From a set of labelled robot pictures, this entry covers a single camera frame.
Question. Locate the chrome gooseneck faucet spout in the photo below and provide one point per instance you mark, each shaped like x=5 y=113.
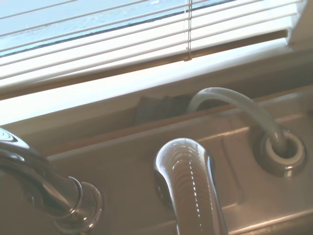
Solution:
x=49 y=186

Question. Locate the white window blinds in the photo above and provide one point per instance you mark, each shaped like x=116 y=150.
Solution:
x=97 y=54

